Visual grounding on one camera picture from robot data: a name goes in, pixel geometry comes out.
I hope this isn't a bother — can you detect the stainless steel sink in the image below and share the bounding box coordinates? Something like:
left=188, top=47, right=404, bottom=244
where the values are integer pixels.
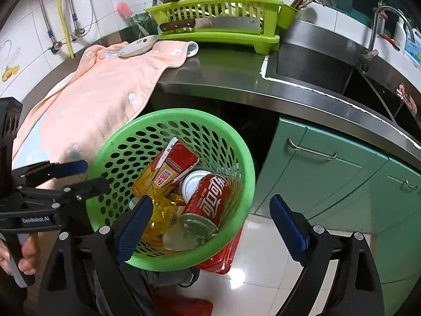
left=274, top=20, right=421, bottom=123

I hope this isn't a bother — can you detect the pink dishcloth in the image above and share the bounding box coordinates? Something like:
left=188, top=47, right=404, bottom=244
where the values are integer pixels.
left=395, top=83, right=417, bottom=116

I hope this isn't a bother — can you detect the green perforated plastic basket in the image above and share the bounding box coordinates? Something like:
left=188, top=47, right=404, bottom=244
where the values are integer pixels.
left=86, top=108, right=256, bottom=268

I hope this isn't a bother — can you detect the wide green cabinet door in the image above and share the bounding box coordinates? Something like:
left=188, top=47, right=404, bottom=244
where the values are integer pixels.
left=253, top=117, right=390, bottom=220

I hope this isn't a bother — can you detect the cleaver with wooden handle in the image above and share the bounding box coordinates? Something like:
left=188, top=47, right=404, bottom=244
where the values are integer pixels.
left=159, top=16, right=262, bottom=36

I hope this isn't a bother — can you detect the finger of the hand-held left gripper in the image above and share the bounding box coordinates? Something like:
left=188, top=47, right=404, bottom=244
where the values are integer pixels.
left=11, top=160, right=89, bottom=185
left=16, top=177, right=111, bottom=206

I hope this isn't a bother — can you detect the yellow gas hose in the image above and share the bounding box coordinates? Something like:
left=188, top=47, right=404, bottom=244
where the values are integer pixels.
left=58, top=0, right=76, bottom=59

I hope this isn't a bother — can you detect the steel water pipe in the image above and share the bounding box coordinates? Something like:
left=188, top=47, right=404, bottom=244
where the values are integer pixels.
left=36, top=0, right=64, bottom=54
left=65, top=0, right=89, bottom=39

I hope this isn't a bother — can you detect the long metal cabinet handle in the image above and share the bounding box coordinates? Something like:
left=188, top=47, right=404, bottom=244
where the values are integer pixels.
left=288, top=137, right=338, bottom=161

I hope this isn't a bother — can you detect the yellow plastic wrapper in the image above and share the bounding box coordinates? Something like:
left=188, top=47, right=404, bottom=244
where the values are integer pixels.
left=141, top=192, right=191, bottom=247

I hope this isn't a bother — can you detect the narrow green cabinet door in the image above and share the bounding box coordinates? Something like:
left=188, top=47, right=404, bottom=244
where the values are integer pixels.
left=309, top=158, right=421, bottom=284

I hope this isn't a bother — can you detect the white dish soap bottle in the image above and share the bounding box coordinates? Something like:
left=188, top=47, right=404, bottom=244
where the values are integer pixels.
left=393, top=19, right=415, bottom=52

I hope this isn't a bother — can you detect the white saucer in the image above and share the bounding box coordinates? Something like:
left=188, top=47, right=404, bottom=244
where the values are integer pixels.
left=118, top=34, right=159, bottom=58

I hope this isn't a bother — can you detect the pink printed towel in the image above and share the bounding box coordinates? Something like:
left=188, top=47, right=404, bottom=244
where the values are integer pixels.
left=11, top=41, right=200, bottom=190

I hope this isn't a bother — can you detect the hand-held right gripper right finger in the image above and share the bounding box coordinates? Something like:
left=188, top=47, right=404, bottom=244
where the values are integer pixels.
left=269, top=194, right=385, bottom=316

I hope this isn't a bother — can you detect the pink bottle brush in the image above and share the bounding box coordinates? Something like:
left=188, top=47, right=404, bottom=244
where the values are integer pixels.
left=116, top=2, right=146, bottom=37

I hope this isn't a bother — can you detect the chrome faucet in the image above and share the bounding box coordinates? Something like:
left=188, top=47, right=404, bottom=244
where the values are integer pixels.
left=359, top=6, right=416, bottom=65

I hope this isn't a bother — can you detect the red drink carton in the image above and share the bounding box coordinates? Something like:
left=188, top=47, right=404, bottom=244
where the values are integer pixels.
left=132, top=137, right=201, bottom=201

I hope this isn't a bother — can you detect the green utensil holder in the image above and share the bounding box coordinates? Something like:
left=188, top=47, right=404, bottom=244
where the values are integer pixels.
left=277, top=3, right=300, bottom=31

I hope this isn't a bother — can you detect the person's leg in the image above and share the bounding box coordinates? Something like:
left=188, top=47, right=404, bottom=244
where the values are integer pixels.
left=132, top=266, right=202, bottom=291

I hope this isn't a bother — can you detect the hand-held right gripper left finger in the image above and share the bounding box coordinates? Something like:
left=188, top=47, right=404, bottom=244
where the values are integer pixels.
left=38, top=195, right=155, bottom=316

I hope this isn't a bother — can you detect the person's left hand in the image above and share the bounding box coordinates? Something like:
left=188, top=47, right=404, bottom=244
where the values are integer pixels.
left=0, top=234, right=40, bottom=275

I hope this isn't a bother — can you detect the green dish rack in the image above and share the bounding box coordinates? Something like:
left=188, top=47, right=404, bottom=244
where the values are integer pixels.
left=145, top=0, right=284, bottom=55

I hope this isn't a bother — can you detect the green glass jar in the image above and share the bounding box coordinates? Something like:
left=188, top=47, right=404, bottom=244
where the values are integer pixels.
left=129, top=12, right=161, bottom=39

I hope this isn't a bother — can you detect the blue and white can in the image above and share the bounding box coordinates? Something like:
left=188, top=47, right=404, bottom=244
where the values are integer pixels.
left=174, top=170, right=212, bottom=205

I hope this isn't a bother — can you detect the red cola can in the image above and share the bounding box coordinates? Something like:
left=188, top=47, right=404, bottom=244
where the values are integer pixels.
left=179, top=173, right=231, bottom=239

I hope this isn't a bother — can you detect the red plastic tray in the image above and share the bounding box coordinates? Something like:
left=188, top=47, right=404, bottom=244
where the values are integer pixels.
left=194, top=224, right=244, bottom=275

